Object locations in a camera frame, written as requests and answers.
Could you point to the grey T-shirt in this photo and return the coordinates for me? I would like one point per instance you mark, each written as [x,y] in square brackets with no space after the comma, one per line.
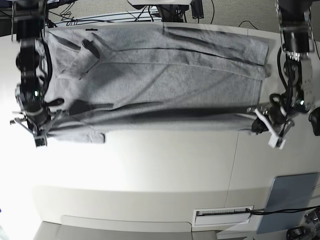
[150,77]

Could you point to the black office chair armrest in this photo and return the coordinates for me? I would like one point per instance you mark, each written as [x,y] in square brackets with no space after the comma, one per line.
[314,119]

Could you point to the black aluminium extrusion bar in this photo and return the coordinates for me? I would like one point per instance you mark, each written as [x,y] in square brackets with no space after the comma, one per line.
[197,9]

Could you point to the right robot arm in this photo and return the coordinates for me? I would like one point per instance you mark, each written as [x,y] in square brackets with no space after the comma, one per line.
[36,70]

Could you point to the blue-grey flat pad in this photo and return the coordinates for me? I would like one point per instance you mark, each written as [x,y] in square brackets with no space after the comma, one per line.
[287,192]

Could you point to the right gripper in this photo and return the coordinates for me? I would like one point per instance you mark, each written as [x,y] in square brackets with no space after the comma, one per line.
[39,120]

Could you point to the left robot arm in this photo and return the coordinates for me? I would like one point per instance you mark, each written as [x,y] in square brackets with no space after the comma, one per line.
[295,72]

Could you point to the white slotted label plate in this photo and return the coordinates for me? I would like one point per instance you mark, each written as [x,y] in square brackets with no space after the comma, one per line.
[211,217]

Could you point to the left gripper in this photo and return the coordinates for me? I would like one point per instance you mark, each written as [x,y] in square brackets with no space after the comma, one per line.
[273,120]

